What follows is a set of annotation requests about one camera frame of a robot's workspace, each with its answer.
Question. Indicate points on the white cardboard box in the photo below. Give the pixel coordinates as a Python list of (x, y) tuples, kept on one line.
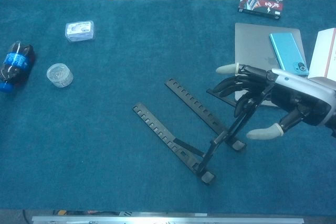
[(324, 51)]

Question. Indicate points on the red black small box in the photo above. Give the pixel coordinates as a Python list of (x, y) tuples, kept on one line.
[(260, 5)]

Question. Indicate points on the black folding laptop stand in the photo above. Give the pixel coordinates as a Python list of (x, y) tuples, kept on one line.
[(157, 127)]

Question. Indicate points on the aluminium profile rail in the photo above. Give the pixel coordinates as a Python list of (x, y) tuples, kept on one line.
[(168, 220)]

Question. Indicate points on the light blue smartphone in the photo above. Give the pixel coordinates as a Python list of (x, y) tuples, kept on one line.
[(286, 48)]

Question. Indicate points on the clear plastic card box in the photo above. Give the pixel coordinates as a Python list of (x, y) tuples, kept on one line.
[(80, 31)]

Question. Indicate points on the clear round jar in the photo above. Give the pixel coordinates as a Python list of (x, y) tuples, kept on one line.
[(60, 75)]

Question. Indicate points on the teal table cloth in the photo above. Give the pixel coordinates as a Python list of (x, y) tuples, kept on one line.
[(105, 129)]

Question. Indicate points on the cola bottle blue label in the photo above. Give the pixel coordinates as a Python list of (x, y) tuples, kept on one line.
[(15, 61)]

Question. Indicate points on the grey laptop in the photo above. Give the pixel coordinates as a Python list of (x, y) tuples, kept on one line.
[(252, 45)]

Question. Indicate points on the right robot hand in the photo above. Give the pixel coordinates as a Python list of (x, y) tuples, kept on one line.
[(302, 95)]

